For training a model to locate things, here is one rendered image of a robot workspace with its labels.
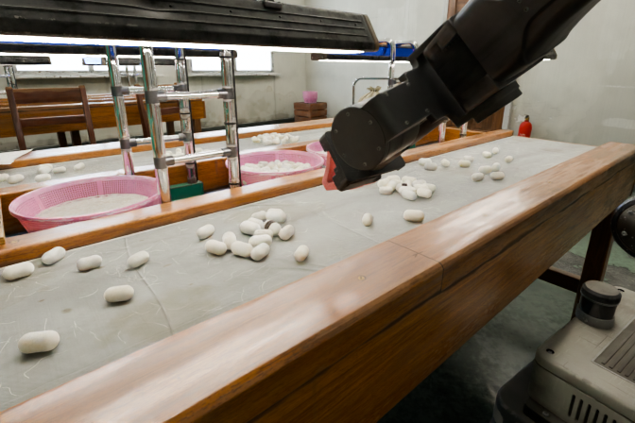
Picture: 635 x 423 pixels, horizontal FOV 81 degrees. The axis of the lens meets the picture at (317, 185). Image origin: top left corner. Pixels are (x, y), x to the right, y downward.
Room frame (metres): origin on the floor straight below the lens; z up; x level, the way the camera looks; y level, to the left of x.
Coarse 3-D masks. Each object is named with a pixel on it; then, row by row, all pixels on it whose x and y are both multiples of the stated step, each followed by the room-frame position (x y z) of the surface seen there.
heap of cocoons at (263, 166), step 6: (258, 162) 1.08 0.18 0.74; (264, 162) 1.08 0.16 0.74; (270, 162) 1.07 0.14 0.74; (276, 162) 1.08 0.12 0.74; (282, 162) 1.07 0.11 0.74; (288, 162) 1.07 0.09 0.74; (294, 162) 1.07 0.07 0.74; (300, 162) 1.07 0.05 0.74; (246, 168) 1.00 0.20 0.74; (252, 168) 1.01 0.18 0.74; (258, 168) 1.01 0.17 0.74; (264, 168) 1.01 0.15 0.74; (270, 168) 1.04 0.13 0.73; (276, 168) 1.00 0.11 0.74; (282, 168) 1.00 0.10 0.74; (288, 168) 1.02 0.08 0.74; (294, 168) 1.04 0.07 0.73; (300, 168) 1.01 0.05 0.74; (306, 168) 1.02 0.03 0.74; (258, 180) 0.89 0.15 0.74
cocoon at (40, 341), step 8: (24, 336) 0.30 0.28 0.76; (32, 336) 0.30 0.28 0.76; (40, 336) 0.30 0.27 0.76; (48, 336) 0.30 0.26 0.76; (56, 336) 0.31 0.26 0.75; (24, 344) 0.29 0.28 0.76; (32, 344) 0.30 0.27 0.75; (40, 344) 0.30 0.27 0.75; (48, 344) 0.30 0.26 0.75; (56, 344) 0.30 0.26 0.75; (24, 352) 0.29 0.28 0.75; (32, 352) 0.30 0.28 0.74
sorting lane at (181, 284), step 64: (320, 192) 0.80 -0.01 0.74; (448, 192) 0.80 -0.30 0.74; (64, 256) 0.50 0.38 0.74; (128, 256) 0.50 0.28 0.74; (192, 256) 0.50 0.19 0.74; (320, 256) 0.50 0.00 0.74; (0, 320) 0.35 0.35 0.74; (64, 320) 0.35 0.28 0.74; (128, 320) 0.35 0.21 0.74; (192, 320) 0.35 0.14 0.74; (0, 384) 0.26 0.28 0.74
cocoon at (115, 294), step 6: (108, 288) 0.39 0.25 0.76; (114, 288) 0.39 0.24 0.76; (120, 288) 0.39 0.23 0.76; (126, 288) 0.39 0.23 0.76; (132, 288) 0.39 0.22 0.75; (108, 294) 0.38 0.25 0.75; (114, 294) 0.38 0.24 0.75; (120, 294) 0.38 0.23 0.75; (126, 294) 0.38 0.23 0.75; (132, 294) 0.39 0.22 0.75; (108, 300) 0.38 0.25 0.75; (114, 300) 0.38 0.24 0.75; (120, 300) 0.38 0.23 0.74
